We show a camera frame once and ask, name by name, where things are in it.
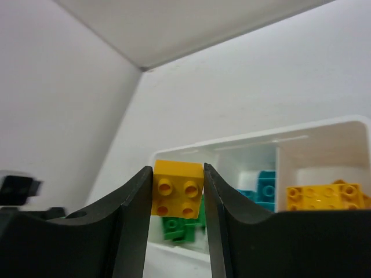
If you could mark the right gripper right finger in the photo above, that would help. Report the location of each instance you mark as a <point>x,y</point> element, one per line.
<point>246,240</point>

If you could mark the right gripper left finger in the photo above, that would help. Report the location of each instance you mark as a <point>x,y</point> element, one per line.
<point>107,238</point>

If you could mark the blue lego brick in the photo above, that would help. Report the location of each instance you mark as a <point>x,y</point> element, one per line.
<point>259,186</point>

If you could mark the green lego brick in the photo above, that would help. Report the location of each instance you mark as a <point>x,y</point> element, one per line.
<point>182,230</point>

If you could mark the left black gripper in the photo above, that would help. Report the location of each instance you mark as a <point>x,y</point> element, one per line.
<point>44,215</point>

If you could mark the small yellow lego brick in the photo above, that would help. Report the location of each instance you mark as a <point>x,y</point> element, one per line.
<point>177,189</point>

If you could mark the white divided container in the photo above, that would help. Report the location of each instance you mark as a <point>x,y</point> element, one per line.
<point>312,153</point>

